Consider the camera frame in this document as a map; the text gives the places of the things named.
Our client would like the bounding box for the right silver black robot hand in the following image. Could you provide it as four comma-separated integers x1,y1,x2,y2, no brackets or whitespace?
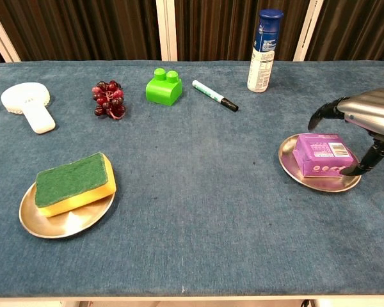
308,88,384,177

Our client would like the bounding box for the purple box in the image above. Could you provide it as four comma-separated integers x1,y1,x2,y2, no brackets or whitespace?
292,133,361,179

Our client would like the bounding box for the yellow green scrub sponge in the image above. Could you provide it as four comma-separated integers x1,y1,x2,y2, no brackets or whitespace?
34,152,117,219

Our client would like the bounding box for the round steel plate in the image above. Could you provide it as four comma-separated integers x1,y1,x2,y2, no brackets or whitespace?
18,182,116,239
277,132,362,193

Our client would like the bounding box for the white bottle with blue cap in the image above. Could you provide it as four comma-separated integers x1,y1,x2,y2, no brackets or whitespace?
246,8,284,93

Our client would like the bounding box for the white marker with black cap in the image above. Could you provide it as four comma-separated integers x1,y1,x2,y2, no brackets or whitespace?
191,79,239,113

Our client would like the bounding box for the blue table cloth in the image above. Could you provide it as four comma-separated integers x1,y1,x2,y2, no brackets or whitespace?
0,60,384,298

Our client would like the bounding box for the green toy building block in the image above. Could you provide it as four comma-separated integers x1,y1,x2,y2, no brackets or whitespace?
145,68,183,107

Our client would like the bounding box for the red grape bunch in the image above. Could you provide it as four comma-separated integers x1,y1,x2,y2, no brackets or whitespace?
92,79,127,120

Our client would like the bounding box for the white handheld fan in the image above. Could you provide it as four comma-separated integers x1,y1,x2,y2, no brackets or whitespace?
0,82,56,134

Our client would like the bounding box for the white frame post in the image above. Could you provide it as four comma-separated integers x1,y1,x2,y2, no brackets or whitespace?
156,0,179,61
293,0,325,62
0,3,22,63

